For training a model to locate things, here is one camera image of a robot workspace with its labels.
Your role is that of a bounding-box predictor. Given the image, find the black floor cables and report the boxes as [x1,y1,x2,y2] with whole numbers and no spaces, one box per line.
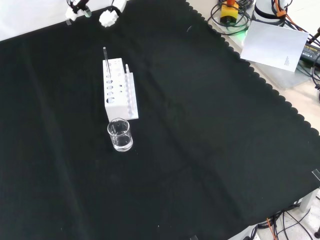
[254,207,320,240]

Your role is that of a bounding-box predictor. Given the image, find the white table leg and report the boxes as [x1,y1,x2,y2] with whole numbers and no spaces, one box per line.
[299,187,320,213]

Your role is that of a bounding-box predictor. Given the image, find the white test tube rack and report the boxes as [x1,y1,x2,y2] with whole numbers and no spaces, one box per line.
[101,57,140,123]

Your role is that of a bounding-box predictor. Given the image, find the white paper sheet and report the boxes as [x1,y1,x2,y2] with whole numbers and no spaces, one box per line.
[239,20,310,73]

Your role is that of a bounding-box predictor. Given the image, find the black table cloth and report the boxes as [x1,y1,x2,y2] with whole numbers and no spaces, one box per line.
[0,0,320,240]

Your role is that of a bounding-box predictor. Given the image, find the black looped cable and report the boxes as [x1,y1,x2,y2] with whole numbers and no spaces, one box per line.
[209,0,252,35]

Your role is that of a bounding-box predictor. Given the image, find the yellow stop button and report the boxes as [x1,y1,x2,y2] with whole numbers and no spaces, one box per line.
[220,0,241,25]

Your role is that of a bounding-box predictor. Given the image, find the black adapter cables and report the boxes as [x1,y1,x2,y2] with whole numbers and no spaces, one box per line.
[306,32,320,101]

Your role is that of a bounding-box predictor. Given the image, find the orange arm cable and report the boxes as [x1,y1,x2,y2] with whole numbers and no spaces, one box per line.
[273,0,320,38]

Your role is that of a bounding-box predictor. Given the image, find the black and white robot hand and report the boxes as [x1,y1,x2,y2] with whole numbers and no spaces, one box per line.
[64,0,128,28]

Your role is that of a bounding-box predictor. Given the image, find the orange floor cable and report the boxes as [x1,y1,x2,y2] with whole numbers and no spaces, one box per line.
[266,217,277,240]

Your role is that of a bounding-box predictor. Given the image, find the clear glass beaker with water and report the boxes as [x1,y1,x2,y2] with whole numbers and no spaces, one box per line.
[106,117,134,153]

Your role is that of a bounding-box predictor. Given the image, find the black power adapter brick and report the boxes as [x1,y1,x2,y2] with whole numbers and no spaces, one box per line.
[299,41,320,68]

